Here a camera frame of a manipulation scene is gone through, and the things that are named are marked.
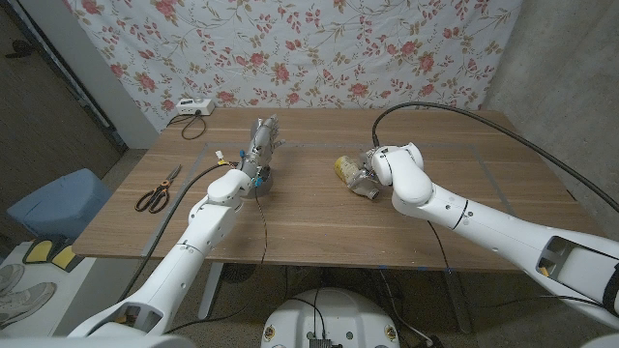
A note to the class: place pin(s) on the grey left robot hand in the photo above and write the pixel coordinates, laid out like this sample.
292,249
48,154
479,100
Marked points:
261,145

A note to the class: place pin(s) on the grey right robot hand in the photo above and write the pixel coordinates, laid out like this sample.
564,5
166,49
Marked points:
366,162

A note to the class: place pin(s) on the clear bottle with yellow label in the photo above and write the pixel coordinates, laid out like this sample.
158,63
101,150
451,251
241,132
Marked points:
345,166

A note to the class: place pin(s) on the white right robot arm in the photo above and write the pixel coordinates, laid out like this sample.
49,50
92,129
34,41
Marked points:
483,222

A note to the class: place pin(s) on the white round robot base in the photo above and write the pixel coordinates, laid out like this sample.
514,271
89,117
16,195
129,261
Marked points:
333,319

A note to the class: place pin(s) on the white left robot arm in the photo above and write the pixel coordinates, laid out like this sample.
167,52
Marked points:
193,251

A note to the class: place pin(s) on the orange and black scissors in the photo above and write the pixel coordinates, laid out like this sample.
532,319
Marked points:
159,193

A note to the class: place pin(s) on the white power strip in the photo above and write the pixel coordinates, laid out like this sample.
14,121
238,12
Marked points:
196,106

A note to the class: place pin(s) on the floral backdrop cloth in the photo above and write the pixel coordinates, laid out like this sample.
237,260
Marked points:
290,48

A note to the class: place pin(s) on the small black floor fan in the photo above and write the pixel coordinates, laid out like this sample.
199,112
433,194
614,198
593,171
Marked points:
238,273

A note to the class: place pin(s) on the white table leg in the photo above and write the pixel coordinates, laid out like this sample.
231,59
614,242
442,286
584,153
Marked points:
210,290

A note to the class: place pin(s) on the grey table leg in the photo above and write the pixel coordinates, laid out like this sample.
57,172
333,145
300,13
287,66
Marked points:
457,299

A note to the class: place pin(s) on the blue plastic bin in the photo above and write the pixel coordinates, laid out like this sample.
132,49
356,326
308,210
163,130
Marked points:
58,203

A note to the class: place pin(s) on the yellow and black foot pedal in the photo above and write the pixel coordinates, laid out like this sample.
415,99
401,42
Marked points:
65,258
41,250

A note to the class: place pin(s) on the white robot torso edge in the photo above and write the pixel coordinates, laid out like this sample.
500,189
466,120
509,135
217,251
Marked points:
97,342

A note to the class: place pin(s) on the grey sneaker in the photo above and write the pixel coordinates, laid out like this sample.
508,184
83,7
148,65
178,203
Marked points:
9,278
26,302

